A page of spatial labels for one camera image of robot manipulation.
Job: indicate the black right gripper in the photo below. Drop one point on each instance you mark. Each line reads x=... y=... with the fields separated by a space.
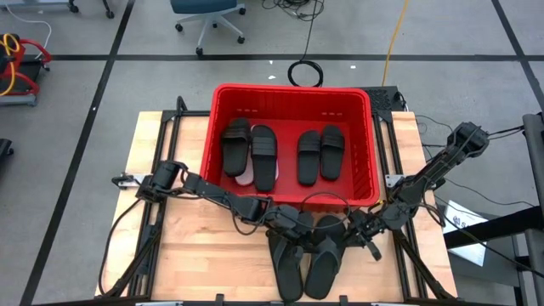
x=365 y=225

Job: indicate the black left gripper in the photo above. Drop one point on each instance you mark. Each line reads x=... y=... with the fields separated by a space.
x=280 y=219

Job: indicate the pink slide sandal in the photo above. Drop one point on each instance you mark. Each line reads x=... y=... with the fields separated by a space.
x=277 y=170
x=244 y=180

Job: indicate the small black slide sandal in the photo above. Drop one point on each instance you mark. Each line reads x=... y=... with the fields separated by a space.
x=309 y=166
x=332 y=161

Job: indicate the large black slide sandal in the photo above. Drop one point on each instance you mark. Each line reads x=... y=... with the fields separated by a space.
x=234 y=157
x=263 y=170

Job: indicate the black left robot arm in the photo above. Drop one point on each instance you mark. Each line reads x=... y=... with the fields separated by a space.
x=212 y=193

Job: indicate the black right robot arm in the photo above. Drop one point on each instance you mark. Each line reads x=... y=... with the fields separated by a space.
x=433 y=166

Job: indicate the red plastic storage bin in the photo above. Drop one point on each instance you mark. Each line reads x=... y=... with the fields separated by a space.
x=287 y=149

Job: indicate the white paper sheet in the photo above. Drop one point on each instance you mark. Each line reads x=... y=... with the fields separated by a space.
x=461 y=219

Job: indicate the black perforated box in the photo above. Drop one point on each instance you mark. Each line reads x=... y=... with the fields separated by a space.
x=380 y=100

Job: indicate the black metal beam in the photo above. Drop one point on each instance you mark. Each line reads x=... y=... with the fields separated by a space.
x=489 y=229

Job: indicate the blue office chair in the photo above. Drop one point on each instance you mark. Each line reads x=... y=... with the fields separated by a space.
x=204 y=6

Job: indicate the black wheeled object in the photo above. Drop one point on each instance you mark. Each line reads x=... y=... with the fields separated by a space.
x=4 y=146

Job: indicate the red wheeled cart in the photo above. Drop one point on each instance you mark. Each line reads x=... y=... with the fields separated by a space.
x=42 y=50

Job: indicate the grey wheeled base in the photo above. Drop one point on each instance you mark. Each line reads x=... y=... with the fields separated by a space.
x=42 y=4

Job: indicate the silver metal bracket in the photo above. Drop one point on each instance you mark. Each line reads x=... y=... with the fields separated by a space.
x=127 y=180
x=393 y=180

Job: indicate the grey metal post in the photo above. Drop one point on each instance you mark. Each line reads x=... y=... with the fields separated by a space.
x=533 y=170

